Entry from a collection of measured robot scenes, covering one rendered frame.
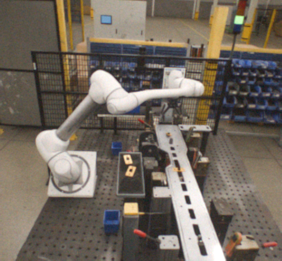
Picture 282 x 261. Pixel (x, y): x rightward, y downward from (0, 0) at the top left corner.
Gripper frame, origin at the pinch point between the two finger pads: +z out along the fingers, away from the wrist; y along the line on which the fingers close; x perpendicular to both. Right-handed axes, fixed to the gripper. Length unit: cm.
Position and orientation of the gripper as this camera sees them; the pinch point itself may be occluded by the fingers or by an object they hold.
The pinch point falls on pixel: (170, 120)
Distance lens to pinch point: 201.1
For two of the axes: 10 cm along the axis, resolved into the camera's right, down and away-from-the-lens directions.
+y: 10.0, 0.2, 0.6
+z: -0.5, 9.0, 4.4
